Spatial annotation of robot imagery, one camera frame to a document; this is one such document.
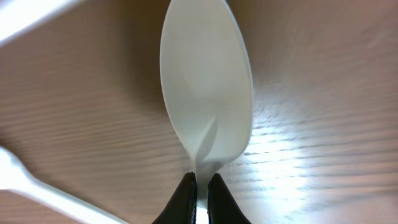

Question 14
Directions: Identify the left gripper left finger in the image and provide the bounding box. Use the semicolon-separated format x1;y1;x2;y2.
152;172;197;224

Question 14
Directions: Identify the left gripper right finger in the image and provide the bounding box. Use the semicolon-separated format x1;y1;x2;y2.
208;173;251;224

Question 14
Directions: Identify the white plastic spoon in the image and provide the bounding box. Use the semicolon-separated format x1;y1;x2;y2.
159;0;254;223
1;147;125;224
1;0;83;47

